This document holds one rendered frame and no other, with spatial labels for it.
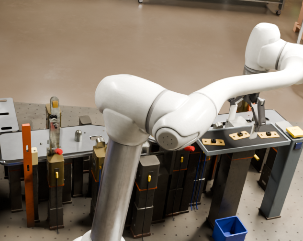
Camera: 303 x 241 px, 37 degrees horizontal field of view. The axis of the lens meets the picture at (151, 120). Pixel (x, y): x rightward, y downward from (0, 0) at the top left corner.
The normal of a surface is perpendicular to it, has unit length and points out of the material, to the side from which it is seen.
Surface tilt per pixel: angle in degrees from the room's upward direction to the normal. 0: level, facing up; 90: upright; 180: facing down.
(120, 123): 87
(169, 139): 94
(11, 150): 0
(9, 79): 0
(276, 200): 90
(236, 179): 90
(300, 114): 0
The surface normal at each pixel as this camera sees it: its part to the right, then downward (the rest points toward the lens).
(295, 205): 0.11, -0.85
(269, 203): -0.94, 0.10
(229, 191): 0.34, 0.52
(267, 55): -0.45, 0.39
